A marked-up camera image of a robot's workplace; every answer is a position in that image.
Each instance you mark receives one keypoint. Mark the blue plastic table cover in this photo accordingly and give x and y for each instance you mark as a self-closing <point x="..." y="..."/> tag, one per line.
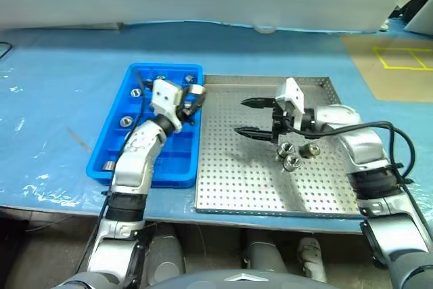
<point x="50" y="92"/>

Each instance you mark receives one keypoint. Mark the perforated steel tray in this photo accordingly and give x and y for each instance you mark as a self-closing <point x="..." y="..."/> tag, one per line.
<point x="236" y="174"/>

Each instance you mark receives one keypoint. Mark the white board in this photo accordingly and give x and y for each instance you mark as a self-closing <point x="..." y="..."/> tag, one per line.
<point x="421" y="18"/>

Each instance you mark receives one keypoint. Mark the pale grey rounded shape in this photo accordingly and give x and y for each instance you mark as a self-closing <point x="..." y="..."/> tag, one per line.
<point x="313" y="258"/>

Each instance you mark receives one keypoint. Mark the grey robot torso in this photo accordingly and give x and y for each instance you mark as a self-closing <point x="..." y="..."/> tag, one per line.
<point x="236" y="279"/>

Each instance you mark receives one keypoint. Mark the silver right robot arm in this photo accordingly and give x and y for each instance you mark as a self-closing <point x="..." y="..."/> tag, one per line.
<point x="363" y="147"/>

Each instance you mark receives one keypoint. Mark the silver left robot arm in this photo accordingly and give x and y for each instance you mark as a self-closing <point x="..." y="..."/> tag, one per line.
<point x="133" y="163"/>

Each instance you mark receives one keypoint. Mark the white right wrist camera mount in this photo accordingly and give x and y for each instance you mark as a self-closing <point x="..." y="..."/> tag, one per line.
<point x="293" y="94"/>

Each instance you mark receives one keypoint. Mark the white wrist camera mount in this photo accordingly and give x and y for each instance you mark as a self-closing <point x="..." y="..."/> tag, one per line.
<point x="293" y="94"/>
<point x="164" y="96"/>

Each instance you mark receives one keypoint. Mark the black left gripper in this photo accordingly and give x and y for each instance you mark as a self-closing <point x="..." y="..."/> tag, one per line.
<point x="184" y="108"/>

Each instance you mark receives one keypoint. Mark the dark grey rounded shape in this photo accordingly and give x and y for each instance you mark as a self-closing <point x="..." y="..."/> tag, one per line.
<point x="265" y="251"/>
<point x="165" y="251"/>

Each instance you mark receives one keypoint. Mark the brown cardboard sheet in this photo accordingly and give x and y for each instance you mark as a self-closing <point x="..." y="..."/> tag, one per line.
<point x="389" y="79"/>

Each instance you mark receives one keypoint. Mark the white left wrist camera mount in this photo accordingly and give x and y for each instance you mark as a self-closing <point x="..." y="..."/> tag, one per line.
<point x="164" y="96"/>

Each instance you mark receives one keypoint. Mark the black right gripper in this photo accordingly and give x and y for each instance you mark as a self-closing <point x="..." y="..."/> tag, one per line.
<point x="279" y="121"/>

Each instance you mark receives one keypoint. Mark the blue plastic compartment tray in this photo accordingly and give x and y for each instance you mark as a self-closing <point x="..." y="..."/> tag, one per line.
<point x="111" y="133"/>

